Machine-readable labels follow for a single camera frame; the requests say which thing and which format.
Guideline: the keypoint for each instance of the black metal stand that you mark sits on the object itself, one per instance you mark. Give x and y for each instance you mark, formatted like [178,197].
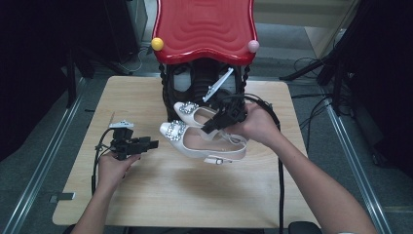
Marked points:
[305,69]
[70,84]

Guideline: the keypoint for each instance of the black chair armrest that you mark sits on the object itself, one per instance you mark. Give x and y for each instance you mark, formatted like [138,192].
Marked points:
[68,230]
[305,228]

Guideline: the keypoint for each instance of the pink ball knob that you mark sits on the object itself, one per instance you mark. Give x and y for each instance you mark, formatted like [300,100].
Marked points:
[253,46]

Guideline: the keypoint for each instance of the red and black shoe rack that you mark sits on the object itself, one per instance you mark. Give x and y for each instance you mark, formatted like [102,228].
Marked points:
[204,26]

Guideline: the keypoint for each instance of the black curtain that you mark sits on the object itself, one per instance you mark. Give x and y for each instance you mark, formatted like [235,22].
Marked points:
[389,81]
[26,65]

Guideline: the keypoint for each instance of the person's left hand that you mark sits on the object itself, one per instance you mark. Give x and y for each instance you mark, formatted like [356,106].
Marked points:
[110,172]

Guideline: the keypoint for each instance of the white heeled shoe with buckle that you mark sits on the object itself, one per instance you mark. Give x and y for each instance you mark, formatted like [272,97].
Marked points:
[198,114]
[195,146]

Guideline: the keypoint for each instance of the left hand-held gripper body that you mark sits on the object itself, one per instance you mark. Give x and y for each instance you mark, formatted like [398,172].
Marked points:
[125,146]

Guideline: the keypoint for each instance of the grey metal table bracket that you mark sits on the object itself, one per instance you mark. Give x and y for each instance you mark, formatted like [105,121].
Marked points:
[63,197]

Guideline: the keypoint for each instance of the yellow ball knob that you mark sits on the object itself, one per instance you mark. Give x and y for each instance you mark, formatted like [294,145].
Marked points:
[157,44]

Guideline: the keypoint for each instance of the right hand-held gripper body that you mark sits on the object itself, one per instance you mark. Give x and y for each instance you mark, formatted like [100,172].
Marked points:
[233,112]

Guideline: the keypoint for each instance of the metal floor rail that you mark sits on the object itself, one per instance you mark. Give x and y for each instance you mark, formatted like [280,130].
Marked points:
[47,156]
[353,162]

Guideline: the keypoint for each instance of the person's right hand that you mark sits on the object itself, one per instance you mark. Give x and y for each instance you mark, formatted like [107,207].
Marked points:
[259,125]

